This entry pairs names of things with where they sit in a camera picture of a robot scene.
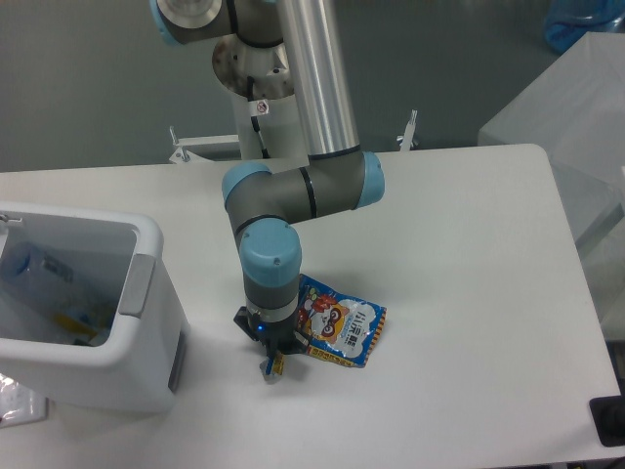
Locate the clear plastic bottle with blue cap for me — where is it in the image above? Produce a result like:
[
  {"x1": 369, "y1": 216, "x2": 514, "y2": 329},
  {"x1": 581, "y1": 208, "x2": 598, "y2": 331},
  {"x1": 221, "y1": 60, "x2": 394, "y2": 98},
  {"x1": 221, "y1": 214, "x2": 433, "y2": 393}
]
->
[{"x1": 1, "y1": 241, "x2": 77, "y2": 293}]

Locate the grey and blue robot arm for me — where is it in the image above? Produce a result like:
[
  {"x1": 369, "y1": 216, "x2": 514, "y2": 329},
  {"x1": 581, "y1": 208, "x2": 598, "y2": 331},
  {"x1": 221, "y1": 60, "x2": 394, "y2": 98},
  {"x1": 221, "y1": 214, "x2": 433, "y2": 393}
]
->
[{"x1": 150, "y1": 1, "x2": 386, "y2": 377}]

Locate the blue water jug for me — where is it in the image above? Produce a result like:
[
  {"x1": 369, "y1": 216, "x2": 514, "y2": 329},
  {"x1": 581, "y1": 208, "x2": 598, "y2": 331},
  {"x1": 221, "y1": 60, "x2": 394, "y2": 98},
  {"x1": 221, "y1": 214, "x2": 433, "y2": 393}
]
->
[{"x1": 543, "y1": 0, "x2": 624, "y2": 54}]

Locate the silver clamp with blue knob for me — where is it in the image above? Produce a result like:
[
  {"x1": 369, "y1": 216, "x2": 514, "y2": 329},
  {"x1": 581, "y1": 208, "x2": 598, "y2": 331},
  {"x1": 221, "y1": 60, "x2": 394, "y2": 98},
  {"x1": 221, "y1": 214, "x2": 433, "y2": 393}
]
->
[{"x1": 396, "y1": 109, "x2": 419, "y2": 151}]

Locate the black device at table edge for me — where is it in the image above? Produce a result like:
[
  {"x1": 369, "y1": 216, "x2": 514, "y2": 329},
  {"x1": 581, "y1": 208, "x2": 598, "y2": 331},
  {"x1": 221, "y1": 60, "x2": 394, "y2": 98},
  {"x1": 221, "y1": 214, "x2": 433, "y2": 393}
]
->
[{"x1": 589, "y1": 396, "x2": 624, "y2": 448}]

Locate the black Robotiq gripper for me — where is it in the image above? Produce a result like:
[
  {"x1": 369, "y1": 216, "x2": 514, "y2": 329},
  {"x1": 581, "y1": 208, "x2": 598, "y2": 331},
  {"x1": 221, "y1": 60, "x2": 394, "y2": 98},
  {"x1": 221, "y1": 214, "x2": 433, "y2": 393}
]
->
[{"x1": 233, "y1": 307, "x2": 310, "y2": 378}]

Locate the yellow wrapper inside trash can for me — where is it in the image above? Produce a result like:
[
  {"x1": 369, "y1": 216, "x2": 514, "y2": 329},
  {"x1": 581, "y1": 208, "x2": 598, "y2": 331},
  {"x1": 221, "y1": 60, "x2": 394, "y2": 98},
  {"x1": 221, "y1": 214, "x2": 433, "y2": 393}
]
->
[{"x1": 53, "y1": 314, "x2": 98, "y2": 340}]

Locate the white plastic trash can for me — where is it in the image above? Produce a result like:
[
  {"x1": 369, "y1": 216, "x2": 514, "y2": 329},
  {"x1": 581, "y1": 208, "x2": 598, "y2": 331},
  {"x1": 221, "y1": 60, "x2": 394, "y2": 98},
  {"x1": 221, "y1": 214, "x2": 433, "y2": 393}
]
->
[{"x1": 1, "y1": 201, "x2": 189, "y2": 413}]

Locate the small torn blue wrapper piece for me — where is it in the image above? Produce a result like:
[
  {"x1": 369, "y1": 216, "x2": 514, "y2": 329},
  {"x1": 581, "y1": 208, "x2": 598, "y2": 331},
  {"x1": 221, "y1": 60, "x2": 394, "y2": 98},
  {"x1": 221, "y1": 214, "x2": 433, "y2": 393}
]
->
[{"x1": 259, "y1": 354, "x2": 285, "y2": 383}]

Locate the blue cartoon snack bag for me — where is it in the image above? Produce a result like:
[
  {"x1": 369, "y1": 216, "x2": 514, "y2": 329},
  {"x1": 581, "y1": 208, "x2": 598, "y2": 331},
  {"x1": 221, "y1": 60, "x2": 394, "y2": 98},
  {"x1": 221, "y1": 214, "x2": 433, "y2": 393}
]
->
[{"x1": 296, "y1": 274, "x2": 387, "y2": 368}]

